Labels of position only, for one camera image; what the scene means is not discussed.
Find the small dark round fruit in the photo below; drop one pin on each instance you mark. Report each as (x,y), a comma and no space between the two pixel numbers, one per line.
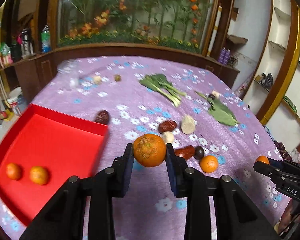
(199,152)

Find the small pale ginger piece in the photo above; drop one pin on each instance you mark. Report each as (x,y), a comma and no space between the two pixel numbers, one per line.
(168,137)
(216,94)

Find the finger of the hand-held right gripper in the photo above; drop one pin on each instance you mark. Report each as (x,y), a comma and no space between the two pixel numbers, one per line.
(265,168)
(277,162)

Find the clear green-label plastic bottle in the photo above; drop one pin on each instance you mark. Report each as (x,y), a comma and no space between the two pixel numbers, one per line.
(45,38)

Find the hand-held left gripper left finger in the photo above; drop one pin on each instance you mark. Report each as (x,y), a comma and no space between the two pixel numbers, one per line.
(128,161)

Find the orange mandarin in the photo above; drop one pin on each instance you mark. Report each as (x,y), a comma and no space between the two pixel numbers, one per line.
(13,171)
(149,150)
(262,159)
(39,175)
(209,164)

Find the brown wooden cabinet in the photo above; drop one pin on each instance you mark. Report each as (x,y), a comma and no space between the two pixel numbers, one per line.
(40,72)

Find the clear plastic cup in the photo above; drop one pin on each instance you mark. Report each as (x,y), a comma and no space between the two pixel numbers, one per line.
(68,72)

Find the white wall shelf unit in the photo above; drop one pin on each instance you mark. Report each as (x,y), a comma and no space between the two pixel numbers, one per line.
(285,62)

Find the purple bottles pack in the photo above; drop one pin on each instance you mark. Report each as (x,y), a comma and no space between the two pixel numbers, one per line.
(225,55)

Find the white rolled tube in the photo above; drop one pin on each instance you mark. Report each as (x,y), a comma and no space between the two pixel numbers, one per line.
(214,27)

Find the red cardboard box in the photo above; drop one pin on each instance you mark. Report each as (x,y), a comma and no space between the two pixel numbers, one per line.
(60,142)

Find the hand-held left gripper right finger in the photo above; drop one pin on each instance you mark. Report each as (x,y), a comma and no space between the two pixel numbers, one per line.
(170,161)

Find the pink box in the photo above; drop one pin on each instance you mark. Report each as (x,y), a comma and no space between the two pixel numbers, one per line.
(5,60)

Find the white plastic bucket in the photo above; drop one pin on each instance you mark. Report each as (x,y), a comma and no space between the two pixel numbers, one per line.
(15,101)

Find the green snack packet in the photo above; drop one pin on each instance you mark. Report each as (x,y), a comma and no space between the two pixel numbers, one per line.
(4,48)

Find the large green leaf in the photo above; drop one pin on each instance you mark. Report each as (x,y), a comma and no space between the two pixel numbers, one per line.
(221,113)

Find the black tool on shelf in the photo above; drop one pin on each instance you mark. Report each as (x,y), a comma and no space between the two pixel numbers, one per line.
(266,79)

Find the pale garlic bulb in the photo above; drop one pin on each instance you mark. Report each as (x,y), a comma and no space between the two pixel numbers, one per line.
(97,79)

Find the dark red jujube date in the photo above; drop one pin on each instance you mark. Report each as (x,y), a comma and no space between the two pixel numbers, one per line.
(167,126)

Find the dark bottle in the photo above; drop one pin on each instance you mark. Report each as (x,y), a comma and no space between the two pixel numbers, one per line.
(15,52)

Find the large pale ginger piece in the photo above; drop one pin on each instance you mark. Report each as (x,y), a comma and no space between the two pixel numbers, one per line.
(188,124)

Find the green bok choy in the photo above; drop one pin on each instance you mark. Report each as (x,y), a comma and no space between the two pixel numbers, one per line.
(162,86)

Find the small green round fruit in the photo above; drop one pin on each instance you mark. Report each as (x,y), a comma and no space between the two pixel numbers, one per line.
(117,77)

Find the brown cardboard box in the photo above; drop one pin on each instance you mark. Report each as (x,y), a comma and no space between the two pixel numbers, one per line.
(237,39)

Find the dark brown jujube date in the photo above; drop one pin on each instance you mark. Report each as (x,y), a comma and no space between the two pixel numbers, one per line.
(103,117)

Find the black silver thermos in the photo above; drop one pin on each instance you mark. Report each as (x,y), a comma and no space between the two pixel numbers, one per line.
(27,42)

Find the glass flower display case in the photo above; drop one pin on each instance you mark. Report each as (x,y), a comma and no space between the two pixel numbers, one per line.
(140,17)

